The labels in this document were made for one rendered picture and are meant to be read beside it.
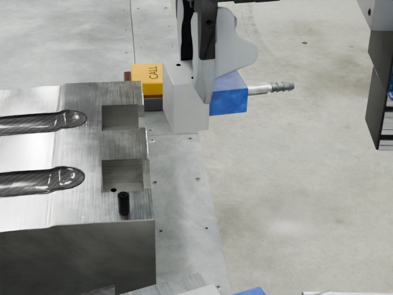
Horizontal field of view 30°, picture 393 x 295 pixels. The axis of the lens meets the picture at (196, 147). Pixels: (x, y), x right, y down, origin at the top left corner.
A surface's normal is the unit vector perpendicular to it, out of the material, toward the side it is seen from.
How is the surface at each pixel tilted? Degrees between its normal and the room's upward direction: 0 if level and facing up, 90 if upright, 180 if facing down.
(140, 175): 90
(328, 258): 0
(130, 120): 90
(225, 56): 79
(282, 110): 0
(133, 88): 0
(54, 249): 90
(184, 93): 90
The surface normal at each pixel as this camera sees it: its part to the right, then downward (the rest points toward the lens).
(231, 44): 0.24, 0.36
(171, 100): -0.97, 0.11
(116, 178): 0.11, 0.53
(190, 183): 0.01, -0.85
